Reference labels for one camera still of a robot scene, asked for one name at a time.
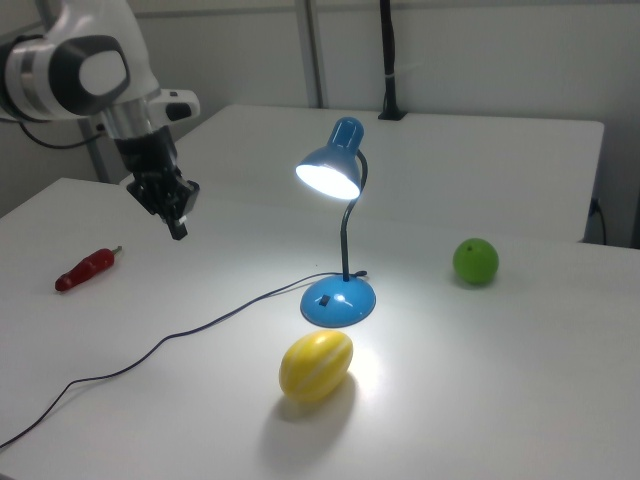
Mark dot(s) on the blue gooseneck desk lamp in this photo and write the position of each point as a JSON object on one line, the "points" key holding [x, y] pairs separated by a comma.
{"points": [[337, 300]]}

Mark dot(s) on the red toy chili pepper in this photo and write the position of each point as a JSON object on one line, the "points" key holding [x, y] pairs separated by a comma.
{"points": [[85, 272]]}

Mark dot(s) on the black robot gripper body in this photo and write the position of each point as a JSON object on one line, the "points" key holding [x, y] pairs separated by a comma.
{"points": [[157, 180]]}

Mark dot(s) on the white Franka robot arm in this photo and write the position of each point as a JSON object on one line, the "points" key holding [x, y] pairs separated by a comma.
{"points": [[100, 75]]}

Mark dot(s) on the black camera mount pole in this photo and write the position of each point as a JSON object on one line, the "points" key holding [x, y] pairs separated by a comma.
{"points": [[390, 50]]}

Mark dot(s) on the yellow striped toy melon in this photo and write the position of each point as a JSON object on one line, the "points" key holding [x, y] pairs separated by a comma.
{"points": [[316, 366]]}

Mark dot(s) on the green toy apple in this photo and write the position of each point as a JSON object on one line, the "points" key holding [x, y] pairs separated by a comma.
{"points": [[475, 261]]}

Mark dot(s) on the grey metal frame post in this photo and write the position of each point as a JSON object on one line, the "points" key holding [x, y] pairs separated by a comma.
{"points": [[99, 160]]}

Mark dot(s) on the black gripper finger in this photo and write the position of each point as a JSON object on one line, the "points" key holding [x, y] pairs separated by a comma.
{"points": [[183, 227], [171, 227]]}

